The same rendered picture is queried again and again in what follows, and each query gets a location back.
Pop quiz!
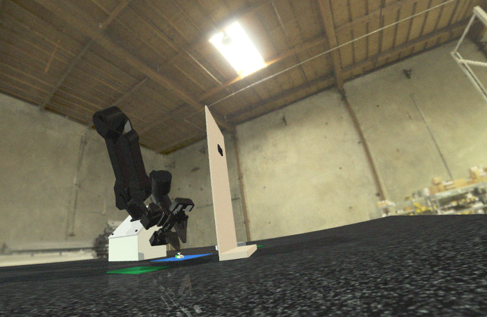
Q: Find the cream flat panel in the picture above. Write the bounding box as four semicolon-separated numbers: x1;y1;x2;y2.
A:
205;105;257;261

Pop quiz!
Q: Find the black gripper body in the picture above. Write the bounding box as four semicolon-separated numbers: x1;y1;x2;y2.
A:
149;197;195;246

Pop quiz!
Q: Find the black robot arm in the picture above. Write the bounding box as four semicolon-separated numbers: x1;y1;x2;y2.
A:
93;106;172;230

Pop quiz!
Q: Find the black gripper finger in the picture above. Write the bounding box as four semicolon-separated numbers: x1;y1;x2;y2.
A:
157;232;180;251
167;215;189;243

